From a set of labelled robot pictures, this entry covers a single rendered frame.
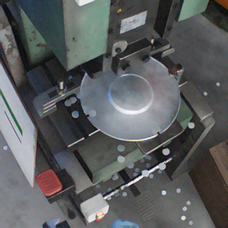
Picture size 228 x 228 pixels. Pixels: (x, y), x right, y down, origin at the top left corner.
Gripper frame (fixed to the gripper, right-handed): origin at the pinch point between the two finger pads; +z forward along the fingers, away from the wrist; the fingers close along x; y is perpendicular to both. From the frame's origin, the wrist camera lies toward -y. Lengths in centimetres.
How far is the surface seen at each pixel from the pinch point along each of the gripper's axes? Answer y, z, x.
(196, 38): 130, 82, 11
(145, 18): 46, -26, 49
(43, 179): 7.6, -11.7, 20.2
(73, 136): 22.3, -1.7, 23.1
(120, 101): 37.2, -8.3, 27.8
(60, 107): 23.5, 4.9, 31.0
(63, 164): 15.6, 0.4, 16.0
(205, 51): 129, 75, 3
